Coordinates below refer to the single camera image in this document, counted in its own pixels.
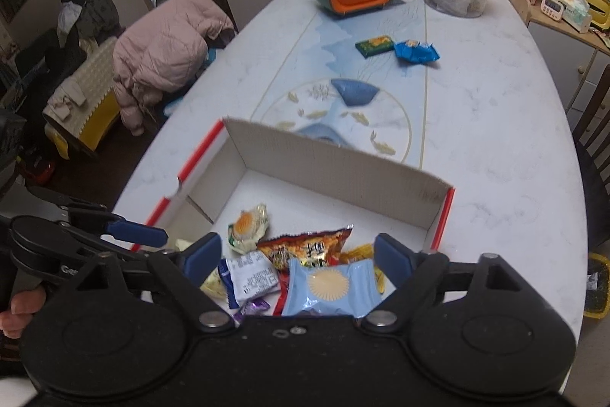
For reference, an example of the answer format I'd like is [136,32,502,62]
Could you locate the pink puffer jacket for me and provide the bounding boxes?
[113,0,237,137]

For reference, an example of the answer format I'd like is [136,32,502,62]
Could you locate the yellow tissue box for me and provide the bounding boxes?
[581,0,610,31]

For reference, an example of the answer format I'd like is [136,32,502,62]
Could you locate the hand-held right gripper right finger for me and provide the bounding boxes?
[361,233,525,332]

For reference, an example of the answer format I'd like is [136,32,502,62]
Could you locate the green snack packet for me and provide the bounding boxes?
[355,34,396,58]

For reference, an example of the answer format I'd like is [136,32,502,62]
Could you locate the person's left hand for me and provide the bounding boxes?
[0,287,47,339]

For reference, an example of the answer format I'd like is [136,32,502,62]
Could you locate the blue snack packet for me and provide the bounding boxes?
[393,39,440,65]

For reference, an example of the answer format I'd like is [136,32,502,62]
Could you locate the dark clothes pile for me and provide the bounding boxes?
[57,0,120,42]

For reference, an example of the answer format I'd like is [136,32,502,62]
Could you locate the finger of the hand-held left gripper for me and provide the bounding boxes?
[26,186,111,218]
[95,219,170,247]

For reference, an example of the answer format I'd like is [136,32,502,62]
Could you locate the white and red cardboard box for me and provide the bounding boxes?
[143,116,456,323]

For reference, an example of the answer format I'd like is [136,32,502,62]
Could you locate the tissue pack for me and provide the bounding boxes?
[555,0,594,34]

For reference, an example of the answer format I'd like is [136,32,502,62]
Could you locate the pale yellow snack packet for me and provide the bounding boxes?
[175,238,230,299]

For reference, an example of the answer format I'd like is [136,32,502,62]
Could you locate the wooden chair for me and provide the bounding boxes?
[567,64,610,246]

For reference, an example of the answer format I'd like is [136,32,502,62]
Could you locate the round cake packet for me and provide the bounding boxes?
[228,203,271,255]

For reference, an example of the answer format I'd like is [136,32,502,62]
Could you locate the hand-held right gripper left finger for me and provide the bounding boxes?
[71,233,238,332]

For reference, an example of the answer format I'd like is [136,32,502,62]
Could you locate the white and navy snack packet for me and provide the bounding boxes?
[218,252,282,310]

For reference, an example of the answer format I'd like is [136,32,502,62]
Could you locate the red and yellow snack packet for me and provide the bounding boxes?
[257,224,355,270]

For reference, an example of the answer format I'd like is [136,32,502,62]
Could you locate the light blue sun-print packet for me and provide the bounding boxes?
[281,258,385,318]

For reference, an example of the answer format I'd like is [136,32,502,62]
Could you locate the yellow bin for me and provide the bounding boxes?
[584,252,610,320]

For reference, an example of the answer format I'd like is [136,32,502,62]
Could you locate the purple candy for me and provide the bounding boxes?
[233,298,271,323]

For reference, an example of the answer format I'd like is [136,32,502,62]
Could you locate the yellow stool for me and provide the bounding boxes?
[43,37,121,158]

